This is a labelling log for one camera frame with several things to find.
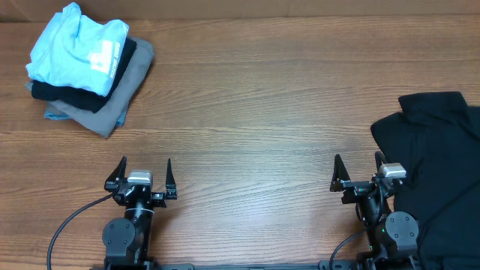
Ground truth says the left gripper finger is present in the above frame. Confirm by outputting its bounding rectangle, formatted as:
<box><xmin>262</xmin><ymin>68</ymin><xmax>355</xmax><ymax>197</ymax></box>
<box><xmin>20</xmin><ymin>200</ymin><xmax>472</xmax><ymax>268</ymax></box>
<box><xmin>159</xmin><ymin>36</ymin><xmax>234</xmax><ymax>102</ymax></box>
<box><xmin>166</xmin><ymin>158</ymin><xmax>176</xmax><ymax>192</ymax></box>
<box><xmin>105</xmin><ymin>156</ymin><xmax>128</xmax><ymax>183</ymax></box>

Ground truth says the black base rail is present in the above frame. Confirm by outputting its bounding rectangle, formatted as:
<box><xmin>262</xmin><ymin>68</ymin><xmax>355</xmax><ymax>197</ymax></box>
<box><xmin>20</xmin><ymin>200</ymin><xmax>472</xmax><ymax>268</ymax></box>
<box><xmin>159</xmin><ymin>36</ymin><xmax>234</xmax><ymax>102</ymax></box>
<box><xmin>89</xmin><ymin>259</ymin><xmax>425</xmax><ymax>270</ymax></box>

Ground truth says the light blue folded t-shirt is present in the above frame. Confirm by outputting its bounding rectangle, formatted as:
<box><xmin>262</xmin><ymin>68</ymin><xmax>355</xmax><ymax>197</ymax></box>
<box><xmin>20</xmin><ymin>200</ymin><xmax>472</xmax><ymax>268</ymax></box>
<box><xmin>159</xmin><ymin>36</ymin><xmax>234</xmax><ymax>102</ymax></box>
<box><xmin>25</xmin><ymin>2</ymin><xmax>129</xmax><ymax>96</ymax></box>

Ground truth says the black t-shirt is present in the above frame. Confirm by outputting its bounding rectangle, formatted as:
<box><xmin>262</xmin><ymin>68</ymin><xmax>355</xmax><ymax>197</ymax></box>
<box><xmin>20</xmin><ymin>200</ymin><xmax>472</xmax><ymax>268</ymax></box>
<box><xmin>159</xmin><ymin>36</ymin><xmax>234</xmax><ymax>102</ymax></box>
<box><xmin>370</xmin><ymin>91</ymin><xmax>479</xmax><ymax>269</ymax></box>

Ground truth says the grey folded shirt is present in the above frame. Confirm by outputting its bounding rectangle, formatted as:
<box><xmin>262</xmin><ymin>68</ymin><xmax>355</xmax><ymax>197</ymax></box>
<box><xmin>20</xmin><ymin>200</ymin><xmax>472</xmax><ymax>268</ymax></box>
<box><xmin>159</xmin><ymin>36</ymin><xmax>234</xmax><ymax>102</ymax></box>
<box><xmin>25</xmin><ymin>37</ymin><xmax>155</xmax><ymax>138</ymax></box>

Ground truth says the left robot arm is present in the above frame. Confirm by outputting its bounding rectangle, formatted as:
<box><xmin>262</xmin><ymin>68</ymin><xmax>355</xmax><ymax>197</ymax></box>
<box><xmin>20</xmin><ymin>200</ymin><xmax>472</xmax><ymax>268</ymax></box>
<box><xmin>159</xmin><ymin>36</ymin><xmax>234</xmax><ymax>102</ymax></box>
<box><xmin>102</xmin><ymin>157</ymin><xmax>177</xmax><ymax>269</ymax></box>

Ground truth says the black folded shirt in stack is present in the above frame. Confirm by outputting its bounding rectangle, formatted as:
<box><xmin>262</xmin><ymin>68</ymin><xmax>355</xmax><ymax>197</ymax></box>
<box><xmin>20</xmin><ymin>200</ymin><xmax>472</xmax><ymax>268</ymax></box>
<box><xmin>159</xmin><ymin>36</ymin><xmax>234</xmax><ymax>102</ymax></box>
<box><xmin>31</xmin><ymin>38</ymin><xmax>137</xmax><ymax>113</ymax></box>

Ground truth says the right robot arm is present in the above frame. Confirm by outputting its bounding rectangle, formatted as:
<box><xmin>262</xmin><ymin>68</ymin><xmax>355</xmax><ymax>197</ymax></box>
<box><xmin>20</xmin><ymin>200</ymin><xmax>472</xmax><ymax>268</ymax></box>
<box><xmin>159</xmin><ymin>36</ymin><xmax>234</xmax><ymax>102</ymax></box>
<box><xmin>328</xmin><ymin>151</ymin><xmax>421</xmax><ymax>269</ymax></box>

